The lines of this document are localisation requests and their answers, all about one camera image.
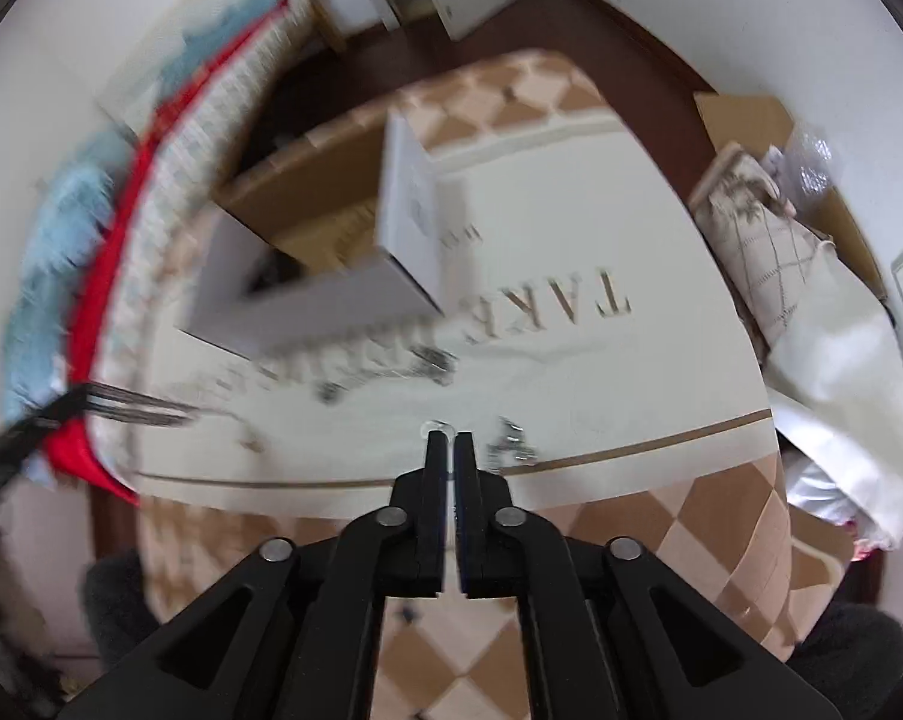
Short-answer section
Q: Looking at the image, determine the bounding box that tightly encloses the silver chain with pendant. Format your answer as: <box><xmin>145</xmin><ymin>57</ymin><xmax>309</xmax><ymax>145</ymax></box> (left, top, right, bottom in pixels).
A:
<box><xmin>311</xmin><ymin>343</ymin><xmax>461</xmax><ymax>403</ymax></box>

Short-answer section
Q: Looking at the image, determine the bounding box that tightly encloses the red blanket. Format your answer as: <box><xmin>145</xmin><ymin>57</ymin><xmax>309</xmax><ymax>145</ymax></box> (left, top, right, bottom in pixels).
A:
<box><xmin>64</xmin><ymin>0</ymin><xmax>313</xmax><ymax>388</ymax></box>

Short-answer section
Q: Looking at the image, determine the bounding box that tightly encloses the bed with checkered mattress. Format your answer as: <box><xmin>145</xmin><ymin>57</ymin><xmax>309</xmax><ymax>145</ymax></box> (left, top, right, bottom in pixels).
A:
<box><xmin>86</xmin><ymin>0</ymin><xmax>349</xmax><ymax>496</ymax></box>

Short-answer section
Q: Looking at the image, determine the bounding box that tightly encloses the black fuzzy clothing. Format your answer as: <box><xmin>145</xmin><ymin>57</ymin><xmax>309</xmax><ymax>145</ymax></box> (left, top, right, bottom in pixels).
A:
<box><xmin>80</xmin><ymin>548</ymin><xmax>160</xmax><ymax>671</ymax></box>

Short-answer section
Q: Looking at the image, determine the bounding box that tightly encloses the light blue duvet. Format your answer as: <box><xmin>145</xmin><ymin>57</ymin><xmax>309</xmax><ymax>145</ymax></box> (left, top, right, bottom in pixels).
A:
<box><xmin>1</xmin><ymin>125</ymin><xmax>137</xmax><ymax>421</ymax></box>

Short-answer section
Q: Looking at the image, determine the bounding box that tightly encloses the checkered beige tablecloth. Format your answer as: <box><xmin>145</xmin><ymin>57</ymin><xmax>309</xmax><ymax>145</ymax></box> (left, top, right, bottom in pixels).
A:
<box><xmin>130</xmin><ymin>47</ymin><xmax>862</xmax><ymax>720</ymax></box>

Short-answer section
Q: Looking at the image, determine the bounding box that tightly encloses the white fabric sheet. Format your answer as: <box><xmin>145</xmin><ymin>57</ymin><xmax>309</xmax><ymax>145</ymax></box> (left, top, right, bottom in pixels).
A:
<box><xmin>764</xmin><ymin>247</ymin><xmax>903</xmax><ymax>550</ymax></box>

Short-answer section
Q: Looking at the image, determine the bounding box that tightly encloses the white cardboard box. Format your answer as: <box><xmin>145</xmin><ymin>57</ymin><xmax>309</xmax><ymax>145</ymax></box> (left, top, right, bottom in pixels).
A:
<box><xmin>183</xmin><ymin>110</ymin><xmax>443</xmax><ymax>359</ymax></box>

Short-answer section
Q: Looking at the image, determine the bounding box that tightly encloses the floral patterned cushion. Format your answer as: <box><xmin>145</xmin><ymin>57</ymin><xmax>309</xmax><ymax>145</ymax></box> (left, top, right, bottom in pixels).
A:
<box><xmin>687</xmin><ymin>142</ymin><xmax>826</xmax><ymax>348</ymax></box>

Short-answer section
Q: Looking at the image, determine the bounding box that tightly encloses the blue-grey blanket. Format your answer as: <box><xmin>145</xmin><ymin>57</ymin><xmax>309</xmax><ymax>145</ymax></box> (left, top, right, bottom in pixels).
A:
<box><xmin>158</xmin><ymin>0</ymin><xmax>284</xmax><ymax>103</ymax></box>

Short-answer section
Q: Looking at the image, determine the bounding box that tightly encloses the crumpled clear plastic wrap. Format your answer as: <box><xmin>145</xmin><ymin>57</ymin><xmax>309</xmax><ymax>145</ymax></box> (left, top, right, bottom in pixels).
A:
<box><xmin>780</xmin><ymin>122</ymin><xmax>835</xmax><ymax>210</ymax></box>

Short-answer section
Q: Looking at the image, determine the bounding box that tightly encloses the flat brown cardboard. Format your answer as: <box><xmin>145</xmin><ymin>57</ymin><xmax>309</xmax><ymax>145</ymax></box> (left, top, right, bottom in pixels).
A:
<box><xmin>694</xmin><ymin>93</ymin><xmax>887</xmax><ymax>301</ymax></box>

